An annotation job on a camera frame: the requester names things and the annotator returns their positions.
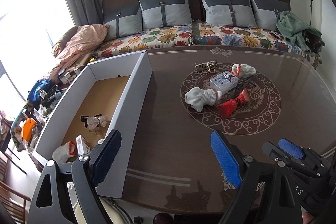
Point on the gold hair claw clip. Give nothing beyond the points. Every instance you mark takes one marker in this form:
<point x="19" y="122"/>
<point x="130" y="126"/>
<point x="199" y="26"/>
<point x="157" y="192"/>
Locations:
<point x="210" y="66"/>

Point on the green garment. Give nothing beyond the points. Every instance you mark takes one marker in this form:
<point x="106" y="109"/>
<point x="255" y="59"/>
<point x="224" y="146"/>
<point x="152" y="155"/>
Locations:
<point x="299" y="33"/>

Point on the pink blanket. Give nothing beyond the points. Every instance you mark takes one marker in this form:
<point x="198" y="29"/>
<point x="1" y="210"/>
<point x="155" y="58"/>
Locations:
<point x="75" y="43"/>

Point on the red packet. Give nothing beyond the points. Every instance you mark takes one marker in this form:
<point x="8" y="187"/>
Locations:
<point x="227" y="108"/>

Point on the clear plastic case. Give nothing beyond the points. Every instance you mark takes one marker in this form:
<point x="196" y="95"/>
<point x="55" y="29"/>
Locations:
<point x="224" y="82"/>

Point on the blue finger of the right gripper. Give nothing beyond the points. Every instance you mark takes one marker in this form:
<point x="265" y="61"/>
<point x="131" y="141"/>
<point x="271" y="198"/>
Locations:
<point x="277" y="154"/>
<point x="296" y="156"/>

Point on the grey cushion centre right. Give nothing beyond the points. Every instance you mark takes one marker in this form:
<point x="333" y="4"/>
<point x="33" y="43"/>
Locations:
<point x="235" y="13"/>

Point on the blue cloth pile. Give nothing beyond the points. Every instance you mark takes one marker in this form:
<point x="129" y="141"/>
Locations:
<point x="34" y="94"/>

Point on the white blue toothpaste box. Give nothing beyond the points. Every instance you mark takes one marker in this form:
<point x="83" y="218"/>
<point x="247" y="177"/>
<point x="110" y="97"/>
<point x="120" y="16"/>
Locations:
<point x="82" y="145"/>

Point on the grey cushion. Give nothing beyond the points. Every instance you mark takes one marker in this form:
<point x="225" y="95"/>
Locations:
<point x="266" y="11"/>
<point x="165" y="13"/>
<point x="235" y="13"/>
<point x="123" y="22"/>

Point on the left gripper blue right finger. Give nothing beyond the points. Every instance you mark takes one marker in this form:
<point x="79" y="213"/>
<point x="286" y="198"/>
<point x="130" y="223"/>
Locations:
<point x="242" y="171"/>

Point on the white glove orange cuff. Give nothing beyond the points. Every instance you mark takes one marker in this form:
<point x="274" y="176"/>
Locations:
<point x="64" y="152"/>

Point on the grey cushion far left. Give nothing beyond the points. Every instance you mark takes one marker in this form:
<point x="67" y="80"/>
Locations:
<point x="123" y="22"/>

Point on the white cardboard box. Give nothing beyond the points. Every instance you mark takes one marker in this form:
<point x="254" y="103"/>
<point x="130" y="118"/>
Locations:
<point x="115" y="87"/>

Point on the white door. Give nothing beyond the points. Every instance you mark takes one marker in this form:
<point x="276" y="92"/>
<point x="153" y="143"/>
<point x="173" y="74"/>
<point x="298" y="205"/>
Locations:
<point x="321" y="15"/>

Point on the grey cushion far right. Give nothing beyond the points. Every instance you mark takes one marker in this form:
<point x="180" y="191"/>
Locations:
<point x="266" y="11"/>

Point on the wooden chair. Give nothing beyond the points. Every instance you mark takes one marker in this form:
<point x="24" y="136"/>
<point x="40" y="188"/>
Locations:
<point x="13" y="194"/>

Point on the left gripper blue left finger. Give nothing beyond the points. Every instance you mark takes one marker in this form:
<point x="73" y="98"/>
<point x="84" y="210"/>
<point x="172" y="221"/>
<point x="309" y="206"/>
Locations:
<point x="90" y="170"/>

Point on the floral sofa cover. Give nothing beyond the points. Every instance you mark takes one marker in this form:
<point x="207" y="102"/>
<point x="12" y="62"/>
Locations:
<point x="198" y="34"/>

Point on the orange bag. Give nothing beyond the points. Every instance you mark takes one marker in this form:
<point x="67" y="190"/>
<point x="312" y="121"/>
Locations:
<point x="27" y="128"/>

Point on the grey cushion centre left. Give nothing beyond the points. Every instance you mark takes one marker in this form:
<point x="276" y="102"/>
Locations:
<point x="165" y="13"/>

